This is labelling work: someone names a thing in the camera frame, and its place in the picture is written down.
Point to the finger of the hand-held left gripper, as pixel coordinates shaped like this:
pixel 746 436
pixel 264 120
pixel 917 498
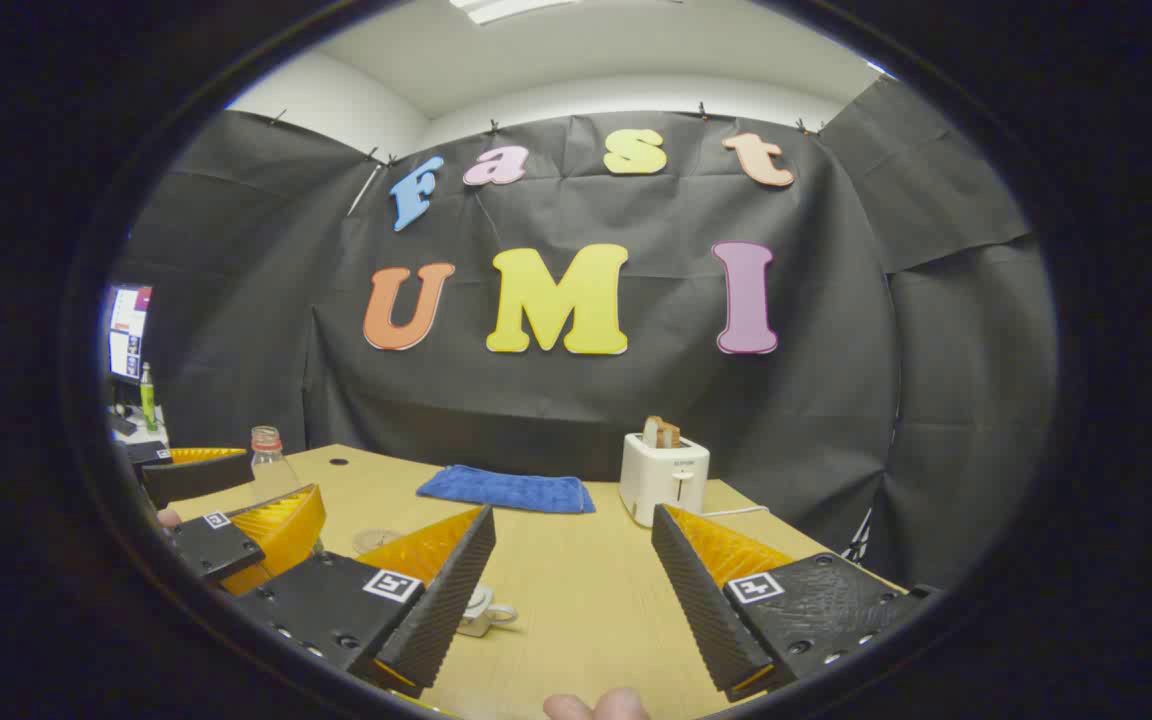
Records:
pixel 196 478
pixel 221 545

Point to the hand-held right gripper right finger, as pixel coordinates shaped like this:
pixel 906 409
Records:
pixel 696 610

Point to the white floral teacup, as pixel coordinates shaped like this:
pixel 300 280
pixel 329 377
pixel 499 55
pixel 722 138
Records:
pixel 476 612

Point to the round brown coaster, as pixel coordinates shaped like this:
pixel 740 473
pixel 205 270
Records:
pixel 374 540

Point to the white toaster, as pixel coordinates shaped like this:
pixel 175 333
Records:
pixel 661 480

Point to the green bottle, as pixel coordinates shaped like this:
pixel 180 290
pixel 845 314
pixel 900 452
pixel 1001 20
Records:
pixel 148 405

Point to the white desk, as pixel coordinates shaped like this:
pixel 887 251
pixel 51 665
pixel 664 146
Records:
pixel 151 437

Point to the computer monitor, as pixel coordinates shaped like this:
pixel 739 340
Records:
pixel 128 330

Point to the ceiling light panel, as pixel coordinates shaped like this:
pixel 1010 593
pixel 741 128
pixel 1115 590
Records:
pixel 511 8

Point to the blue folded towel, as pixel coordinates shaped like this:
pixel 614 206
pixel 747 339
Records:
pixel 506 490

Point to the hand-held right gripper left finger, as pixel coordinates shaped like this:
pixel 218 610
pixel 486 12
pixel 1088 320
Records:
pixel 441 610

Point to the clear plastic water bottle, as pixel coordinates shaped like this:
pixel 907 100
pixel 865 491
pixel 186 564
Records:
pixel 271 475

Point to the black backdrop cloth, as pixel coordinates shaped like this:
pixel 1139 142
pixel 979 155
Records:
pixel 636 400

